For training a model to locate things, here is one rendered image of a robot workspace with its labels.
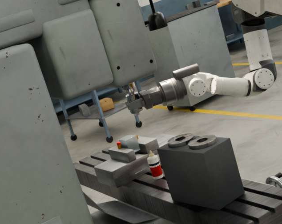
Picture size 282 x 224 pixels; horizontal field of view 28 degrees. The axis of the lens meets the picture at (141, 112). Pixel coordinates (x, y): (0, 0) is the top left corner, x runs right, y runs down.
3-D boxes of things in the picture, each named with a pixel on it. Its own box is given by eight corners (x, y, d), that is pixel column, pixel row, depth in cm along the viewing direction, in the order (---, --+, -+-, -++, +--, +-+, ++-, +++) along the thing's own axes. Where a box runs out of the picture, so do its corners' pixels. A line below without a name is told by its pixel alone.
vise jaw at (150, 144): (139, 144, 232) (136, 135, 232) (159, 147, 220) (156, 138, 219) (127, 150, 230) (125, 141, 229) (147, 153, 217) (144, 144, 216)
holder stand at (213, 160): (197, 185, 190) (181, 130, 186) (245, 193, 173) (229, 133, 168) (171, 200, 184) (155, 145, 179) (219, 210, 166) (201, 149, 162)
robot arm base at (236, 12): (273, 26, 218) (264, 1, 222) (284, 9, 206) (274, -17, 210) (237, 32, 216) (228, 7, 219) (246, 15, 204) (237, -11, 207)
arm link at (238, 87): (214, 96, 213) (260, 100, 217) (224, 93, 203) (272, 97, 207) (215, 69, 214) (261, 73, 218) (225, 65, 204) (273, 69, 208)
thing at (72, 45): (86, 81, 208) (64, 13, 202) (117, 82, 187) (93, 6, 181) (41, 99, 199) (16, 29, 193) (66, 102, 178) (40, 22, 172)
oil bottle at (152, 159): (159, 174, 211) (151, 147, 209) (165, 176, 208) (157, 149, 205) (151, 178, 209) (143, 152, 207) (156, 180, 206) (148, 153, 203)
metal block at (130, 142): (132, 148, 225) (128, 134, 224) (140, 149, 220) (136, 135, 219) (122, 153, 223) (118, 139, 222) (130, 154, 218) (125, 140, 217)
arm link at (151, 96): (136, 86, 209) (166, 76, 211) (143, 110, 212) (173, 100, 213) (141, 91, 197) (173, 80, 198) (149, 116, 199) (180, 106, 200)
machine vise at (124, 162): (166, 148, 240) (159, 124, 237) (187, 152, 227) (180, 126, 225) (98, 182, 223) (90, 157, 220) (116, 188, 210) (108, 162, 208)
